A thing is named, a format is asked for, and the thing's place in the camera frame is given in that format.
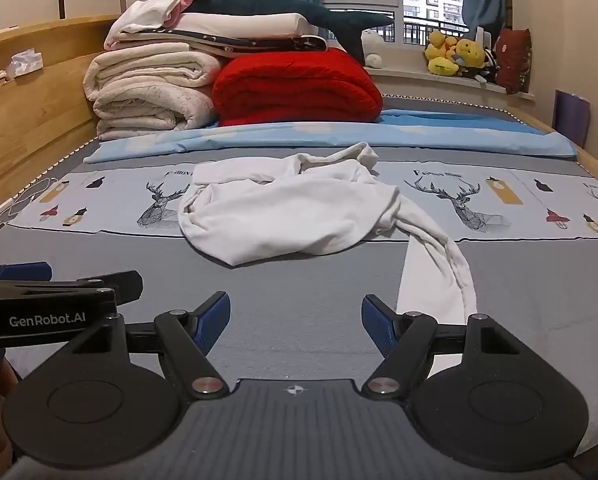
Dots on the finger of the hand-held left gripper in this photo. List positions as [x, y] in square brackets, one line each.
[24, 271]
[121, 285]

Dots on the white and pink cloth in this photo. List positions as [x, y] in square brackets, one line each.
[149, 10]

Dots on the yellow plush toy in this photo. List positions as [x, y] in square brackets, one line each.
[470, 52]
[438, 52]

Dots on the cream fleece folded blanket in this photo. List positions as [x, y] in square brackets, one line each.
[144, 90]

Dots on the red folded blanket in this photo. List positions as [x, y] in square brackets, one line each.
[294, 87]

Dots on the wooden bed frame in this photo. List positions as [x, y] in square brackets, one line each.
[34, 125]

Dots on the purple board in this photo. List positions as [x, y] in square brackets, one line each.
[572, 119]

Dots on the white folded quilt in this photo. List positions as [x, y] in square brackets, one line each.
[244, 22]

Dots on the grey deer-print bed sheet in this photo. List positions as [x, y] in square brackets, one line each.
[304, 280]

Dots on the teal shark plush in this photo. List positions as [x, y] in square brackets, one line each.
[279, 2]

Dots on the white plush toy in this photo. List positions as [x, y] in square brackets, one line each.
[374, 52]

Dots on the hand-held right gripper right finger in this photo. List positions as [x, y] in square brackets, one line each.
[378, 322]

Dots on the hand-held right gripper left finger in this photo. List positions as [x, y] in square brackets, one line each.
[213, 322]

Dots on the tissue pack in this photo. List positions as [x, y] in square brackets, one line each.
[25, 62]

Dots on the white long-sleeved shirt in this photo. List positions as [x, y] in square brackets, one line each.
[289, 205]

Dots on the light blue quilt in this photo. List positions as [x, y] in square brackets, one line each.
[429, 132]

